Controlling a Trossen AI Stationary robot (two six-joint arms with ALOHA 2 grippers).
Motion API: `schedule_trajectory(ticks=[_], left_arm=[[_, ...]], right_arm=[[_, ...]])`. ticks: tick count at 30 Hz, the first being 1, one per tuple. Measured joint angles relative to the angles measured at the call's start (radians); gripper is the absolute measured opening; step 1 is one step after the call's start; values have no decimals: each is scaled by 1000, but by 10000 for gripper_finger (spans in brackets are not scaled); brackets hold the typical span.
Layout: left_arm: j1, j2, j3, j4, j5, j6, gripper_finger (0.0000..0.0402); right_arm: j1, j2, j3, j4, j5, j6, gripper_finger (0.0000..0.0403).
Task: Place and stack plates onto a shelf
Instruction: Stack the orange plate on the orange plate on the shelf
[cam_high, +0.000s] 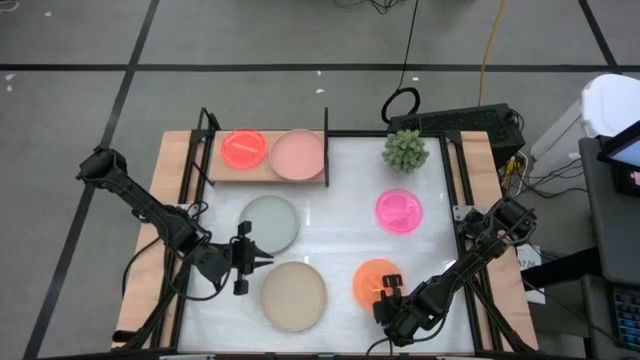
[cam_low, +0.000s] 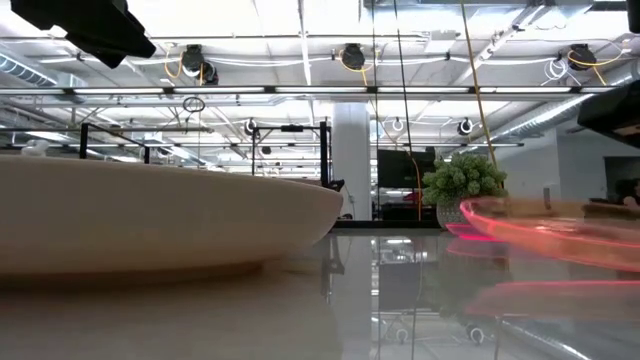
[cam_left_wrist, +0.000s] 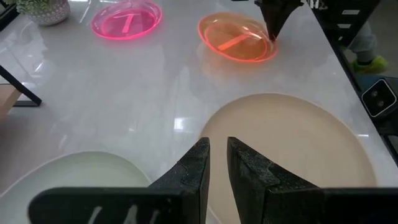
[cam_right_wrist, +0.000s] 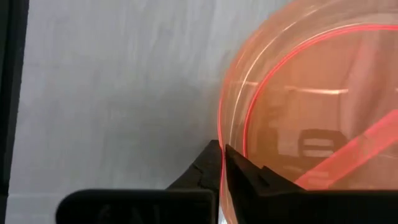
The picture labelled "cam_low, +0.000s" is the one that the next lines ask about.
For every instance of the long ceiling strip light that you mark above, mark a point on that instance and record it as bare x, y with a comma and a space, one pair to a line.
320, 90

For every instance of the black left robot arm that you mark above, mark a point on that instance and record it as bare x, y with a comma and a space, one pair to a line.
90, 25

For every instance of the pink translucent plate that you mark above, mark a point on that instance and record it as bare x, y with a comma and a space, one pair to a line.
462, 231

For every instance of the silver ventilation duct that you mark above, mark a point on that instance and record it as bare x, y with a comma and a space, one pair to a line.
550, 118

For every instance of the green potted plant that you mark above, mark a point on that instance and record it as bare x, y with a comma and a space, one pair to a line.
462, 182

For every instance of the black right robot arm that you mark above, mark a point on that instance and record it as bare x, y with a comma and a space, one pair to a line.
610, 116

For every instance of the orange translucent plate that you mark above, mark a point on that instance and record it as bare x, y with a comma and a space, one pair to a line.
560, 232

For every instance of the beige plate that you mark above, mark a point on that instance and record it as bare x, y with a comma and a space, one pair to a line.
150, 215

